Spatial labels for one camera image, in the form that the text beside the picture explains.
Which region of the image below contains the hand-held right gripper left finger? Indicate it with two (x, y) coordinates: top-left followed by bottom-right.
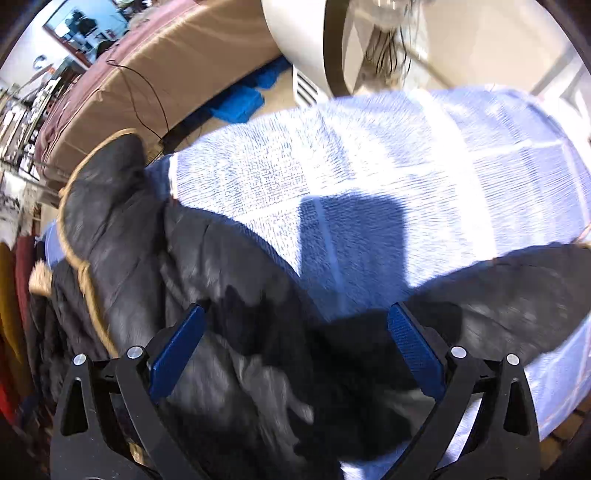
(50, 302), (208, 480)

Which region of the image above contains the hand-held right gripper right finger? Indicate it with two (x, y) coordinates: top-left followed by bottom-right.
(387, 302), (541, 480)

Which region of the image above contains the black quilted jacket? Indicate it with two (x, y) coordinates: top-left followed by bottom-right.
(58, 129), (591, 480)

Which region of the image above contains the dark fur trimmed coat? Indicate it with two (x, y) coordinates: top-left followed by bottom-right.
(25, 258), (116, 416)

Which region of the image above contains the red garment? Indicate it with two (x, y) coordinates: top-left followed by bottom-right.
(13, 231), (40, 333)

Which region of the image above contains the mustard yellow garment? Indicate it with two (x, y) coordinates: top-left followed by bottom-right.
(0, 240), (29, 370)

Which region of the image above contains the blue checked blanket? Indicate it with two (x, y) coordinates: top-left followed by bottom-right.
(44, 85), (591, 480)

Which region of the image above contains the blue plastic crate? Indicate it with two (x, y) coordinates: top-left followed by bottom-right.
(208, 58), (293, 123)

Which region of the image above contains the massage bed with pink cover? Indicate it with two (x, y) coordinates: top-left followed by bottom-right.
(34, 0), (287, 185)

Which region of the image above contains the white standing appliance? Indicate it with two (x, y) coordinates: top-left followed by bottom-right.
(261, 0), (416, 109)

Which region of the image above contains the red framed doorway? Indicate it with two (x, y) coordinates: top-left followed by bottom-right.
(43, 0), (131, 70)

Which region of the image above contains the black cable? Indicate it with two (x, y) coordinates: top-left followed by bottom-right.
(105, 59), (171, 141)

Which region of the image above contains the pipe wall shelf with products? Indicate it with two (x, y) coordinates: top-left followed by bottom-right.
(0, 65), (61, 185)

